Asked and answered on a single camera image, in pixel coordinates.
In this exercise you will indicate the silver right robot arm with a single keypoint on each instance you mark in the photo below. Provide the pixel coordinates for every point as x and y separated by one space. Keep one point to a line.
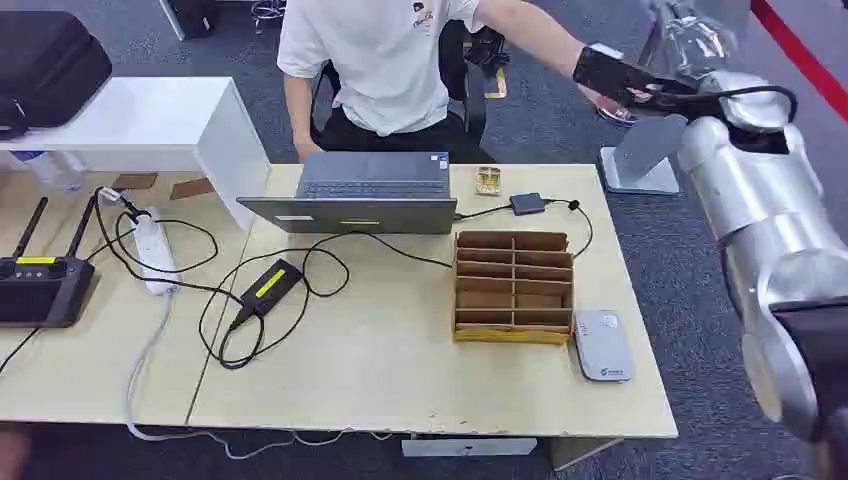
762 212

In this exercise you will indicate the grey open laptop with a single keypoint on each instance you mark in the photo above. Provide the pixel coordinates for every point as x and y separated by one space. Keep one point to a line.
371 192

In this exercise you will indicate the small gold card holder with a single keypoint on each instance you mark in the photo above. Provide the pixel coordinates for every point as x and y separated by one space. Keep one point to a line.
489 181

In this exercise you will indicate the wooden card box with compartments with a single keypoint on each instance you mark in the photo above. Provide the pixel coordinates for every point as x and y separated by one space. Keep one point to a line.
513 288

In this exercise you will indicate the small dark usb hub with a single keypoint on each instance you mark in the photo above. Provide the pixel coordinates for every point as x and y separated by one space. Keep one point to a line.
527 203

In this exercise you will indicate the black power adapter yellow label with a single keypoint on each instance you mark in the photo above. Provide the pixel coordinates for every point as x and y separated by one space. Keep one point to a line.
272 288

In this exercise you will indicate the black office chair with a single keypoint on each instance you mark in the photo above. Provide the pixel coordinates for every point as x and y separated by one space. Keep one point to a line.
474 73

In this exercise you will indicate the person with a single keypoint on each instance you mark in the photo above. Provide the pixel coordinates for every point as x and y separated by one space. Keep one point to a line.
384 66

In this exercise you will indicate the grey flat card reader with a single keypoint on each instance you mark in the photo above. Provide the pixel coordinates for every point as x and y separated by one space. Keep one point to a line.
603 348

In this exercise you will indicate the grey metal stand foot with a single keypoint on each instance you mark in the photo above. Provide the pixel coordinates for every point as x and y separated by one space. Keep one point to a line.
646 156

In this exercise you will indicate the white power strip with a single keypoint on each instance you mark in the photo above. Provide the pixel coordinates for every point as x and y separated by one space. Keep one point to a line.
156 252

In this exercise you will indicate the white side table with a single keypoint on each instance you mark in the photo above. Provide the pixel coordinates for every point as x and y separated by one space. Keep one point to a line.
152 126

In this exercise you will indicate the clear plastic water bottle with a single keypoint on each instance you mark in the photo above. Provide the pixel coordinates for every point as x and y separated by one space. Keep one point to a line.
50 169

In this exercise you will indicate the black remote controller with antennas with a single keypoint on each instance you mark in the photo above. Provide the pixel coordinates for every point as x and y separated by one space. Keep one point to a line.
43 291

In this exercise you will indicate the black carrying case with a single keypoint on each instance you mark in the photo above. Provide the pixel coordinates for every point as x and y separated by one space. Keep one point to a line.
46 66

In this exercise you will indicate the white desk underframe bracket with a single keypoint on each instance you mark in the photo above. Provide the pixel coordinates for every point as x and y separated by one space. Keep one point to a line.
467 447

